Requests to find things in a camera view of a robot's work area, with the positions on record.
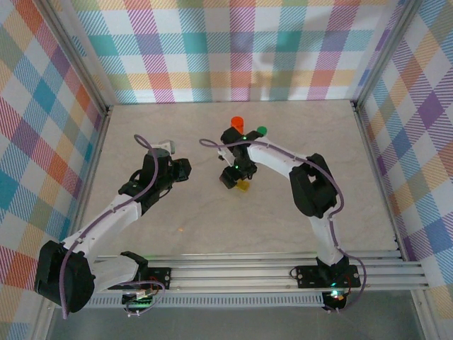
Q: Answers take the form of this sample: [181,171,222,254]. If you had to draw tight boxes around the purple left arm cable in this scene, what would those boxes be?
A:
[60,133,160,319]

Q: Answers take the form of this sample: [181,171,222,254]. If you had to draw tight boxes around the aluminium corner post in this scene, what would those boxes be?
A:
[35,0,114,118]
[352,0,424,107]

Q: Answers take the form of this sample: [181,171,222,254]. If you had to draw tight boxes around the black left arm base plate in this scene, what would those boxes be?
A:
[134,267,172,291]

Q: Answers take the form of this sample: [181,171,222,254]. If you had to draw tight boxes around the grey slotted cable duct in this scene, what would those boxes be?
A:
[81,295,326,310]

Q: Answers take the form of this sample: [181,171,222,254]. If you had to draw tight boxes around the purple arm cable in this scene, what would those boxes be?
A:
[60,133,160,319]
[199,137,365,313]

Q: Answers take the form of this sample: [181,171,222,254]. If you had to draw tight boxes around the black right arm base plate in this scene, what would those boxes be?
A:
[295,265,362,289]

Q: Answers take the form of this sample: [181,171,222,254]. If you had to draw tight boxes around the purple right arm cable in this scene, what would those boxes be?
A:
[199,137,365,313]

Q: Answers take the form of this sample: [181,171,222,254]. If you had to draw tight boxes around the aluminium side rail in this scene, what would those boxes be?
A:
[69,104,114,258]
[352,101,408,258]

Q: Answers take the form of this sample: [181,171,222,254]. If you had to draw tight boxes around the aluminium mounting rail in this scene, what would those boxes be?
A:
[38,249,431,295]

